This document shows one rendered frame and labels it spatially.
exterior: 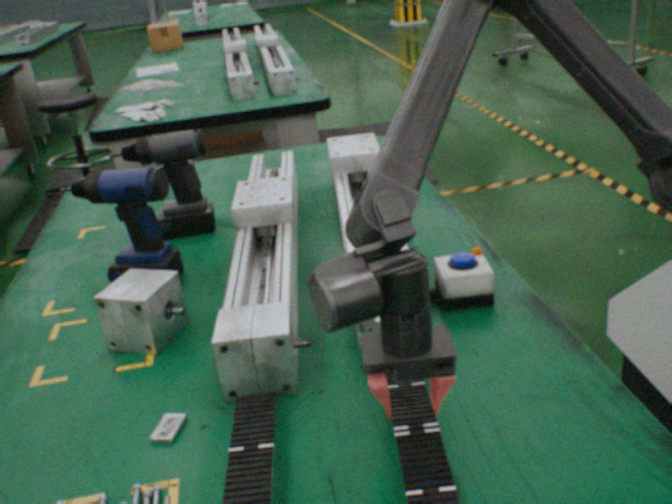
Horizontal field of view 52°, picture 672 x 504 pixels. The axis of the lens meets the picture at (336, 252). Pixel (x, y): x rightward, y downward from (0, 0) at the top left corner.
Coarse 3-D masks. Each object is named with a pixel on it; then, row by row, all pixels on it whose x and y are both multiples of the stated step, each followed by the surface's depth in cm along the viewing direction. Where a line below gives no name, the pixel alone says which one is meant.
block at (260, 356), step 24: (240, 312) 96; (264, 312) 95; (288, 312) 94; (216, 336) 90; (240, 336) 90; (264, 336) 89; (288, 336) 89; (216, 360) 90; (240, 360) 91; (264, 360) 91; (288, 360) 91; (240, 384) 92; (264, 384) 92; (288, 384) 92
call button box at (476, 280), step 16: (448, 256) 113; (480, 256) 112; (448, 272) 108; (464, 272) 107; (480, 272) 107; (448, 288) 107; (464, 288) 107; (480, 288) 107; (448, 304) 108; (464, 304) 108; (480, 304) 109
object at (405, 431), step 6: (402, 426) 79; (408, 426) 79; (414, 426) 79; (420, 426) 79; (426, 426) 79; (432, 426) 79; (396, 432) 79; (402, 432) 78; (408, 432) 78; (414, 432) 78; (420, 432) 78; (426, 432) 78; (432, 432) 78; (438, 432) 78; (396, 438) 78
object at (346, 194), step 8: (336, 176) 149; (344, 176) 148; (336, 184) 144; (344, 184) 144; (352, 184) 155; (360, 184) 151; (336, 192) 146; (344, 192) 139; (352, 192) 151; (344, 200) 135; (352, 200) 146; (344, 208) 131; (344, 216) 127; (344, 224) 124; (344, 232) 121; (344, 240) 118; (344, 248) 128; (352, 248) 114; (368, 320) 99; (376, 320) 100; (360, 328) 101; (368, 328) 100; (376, 328) 100; (360, 336) 100; (360, 344) 101
